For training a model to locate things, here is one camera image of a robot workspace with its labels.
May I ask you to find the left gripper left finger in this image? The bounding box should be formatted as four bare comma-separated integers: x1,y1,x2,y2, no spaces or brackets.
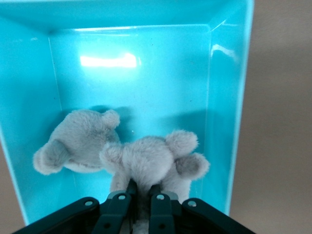
12,179,137,234

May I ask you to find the brown table cover mat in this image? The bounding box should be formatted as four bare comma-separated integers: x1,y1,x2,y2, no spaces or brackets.
0,0,312,234

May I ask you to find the grey plush toy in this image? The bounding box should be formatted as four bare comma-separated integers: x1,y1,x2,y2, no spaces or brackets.
33,109,121,176
99,130,211,234

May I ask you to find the blue plastic box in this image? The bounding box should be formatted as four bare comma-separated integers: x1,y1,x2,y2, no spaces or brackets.
0,0,255,226

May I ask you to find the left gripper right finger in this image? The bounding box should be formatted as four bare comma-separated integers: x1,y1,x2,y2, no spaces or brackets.
148,184,256,234

